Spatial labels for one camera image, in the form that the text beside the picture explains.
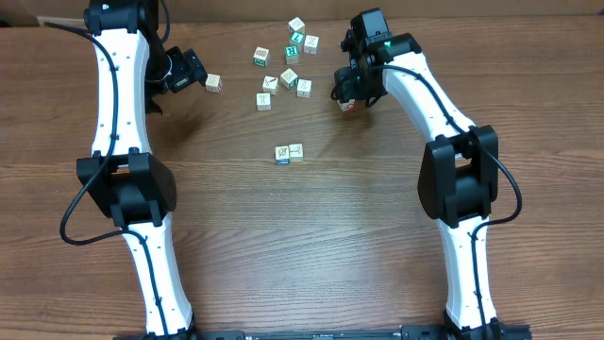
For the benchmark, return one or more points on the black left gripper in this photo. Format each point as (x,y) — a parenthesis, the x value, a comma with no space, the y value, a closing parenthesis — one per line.
(190,68)

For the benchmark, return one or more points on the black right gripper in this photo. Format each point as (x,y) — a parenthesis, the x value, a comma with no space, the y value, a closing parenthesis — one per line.
(347,90)

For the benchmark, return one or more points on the red Q wooden block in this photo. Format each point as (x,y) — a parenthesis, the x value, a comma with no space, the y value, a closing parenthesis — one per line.
(346,105)

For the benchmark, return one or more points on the yellow-edged wooden block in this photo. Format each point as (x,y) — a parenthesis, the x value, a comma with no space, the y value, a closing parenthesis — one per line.
(296,152)

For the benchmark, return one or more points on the blue-edged wooden block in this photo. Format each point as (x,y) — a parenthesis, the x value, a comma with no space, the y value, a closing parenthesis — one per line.
(282,155)

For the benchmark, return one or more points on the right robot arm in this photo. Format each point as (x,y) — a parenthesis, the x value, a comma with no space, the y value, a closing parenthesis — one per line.
(458,180)

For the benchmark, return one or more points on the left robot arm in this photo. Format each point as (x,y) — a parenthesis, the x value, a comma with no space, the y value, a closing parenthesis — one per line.
(126,181)

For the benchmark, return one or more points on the red-sided left wooden block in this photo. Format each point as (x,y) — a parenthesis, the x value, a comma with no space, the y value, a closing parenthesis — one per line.
(213,83)

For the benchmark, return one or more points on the yellow-sided wooden block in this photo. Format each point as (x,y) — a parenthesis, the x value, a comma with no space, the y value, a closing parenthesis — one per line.
(303,88)

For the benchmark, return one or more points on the blue-sided wooden block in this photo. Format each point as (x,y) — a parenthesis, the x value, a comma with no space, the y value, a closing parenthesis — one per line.
(310,45)

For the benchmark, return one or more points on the green-sided tilted wooden block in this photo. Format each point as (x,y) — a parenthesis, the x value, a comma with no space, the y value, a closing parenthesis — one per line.
(289,79)

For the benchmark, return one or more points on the green R wooden block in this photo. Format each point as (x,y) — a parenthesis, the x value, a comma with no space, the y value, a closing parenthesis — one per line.
(291,54)

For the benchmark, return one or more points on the green B wooden block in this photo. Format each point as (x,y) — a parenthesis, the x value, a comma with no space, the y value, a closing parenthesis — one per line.
(261,56)

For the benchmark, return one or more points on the green L wooden block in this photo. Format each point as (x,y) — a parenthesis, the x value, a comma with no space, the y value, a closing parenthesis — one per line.
(297,38)

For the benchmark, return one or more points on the plain wooden block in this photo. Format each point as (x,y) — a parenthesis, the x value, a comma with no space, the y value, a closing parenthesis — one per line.
(263,101)

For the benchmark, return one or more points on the wooden block red picture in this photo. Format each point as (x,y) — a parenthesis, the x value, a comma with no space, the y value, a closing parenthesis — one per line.
(270,85)

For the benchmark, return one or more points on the top wooden letter block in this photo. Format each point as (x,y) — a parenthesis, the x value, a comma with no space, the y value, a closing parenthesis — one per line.
(296,25)

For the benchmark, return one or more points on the brown cardboard backdrop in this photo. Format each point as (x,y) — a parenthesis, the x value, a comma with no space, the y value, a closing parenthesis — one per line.
(207,11)

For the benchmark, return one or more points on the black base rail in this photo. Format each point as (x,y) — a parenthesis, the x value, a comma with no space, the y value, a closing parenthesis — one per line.
(403,333)

